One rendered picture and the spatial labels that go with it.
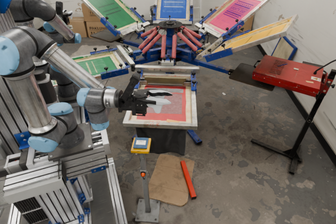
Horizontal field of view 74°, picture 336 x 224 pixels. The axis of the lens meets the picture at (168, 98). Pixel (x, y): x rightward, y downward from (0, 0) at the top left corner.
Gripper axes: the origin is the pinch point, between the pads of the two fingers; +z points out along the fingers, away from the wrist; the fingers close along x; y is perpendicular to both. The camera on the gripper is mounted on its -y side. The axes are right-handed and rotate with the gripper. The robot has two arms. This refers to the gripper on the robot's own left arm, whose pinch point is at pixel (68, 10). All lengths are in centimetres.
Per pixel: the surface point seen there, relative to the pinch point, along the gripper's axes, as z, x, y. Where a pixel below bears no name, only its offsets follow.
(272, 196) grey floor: -53, 214, 140
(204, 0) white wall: 414, 158, 60
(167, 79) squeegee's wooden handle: 0, 89, 51
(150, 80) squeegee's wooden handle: 0, 73, 55
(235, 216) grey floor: -77, 173, 146
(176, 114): -42, 101, 59
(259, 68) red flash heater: 17, 178, 33
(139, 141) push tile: -75, 74, 61
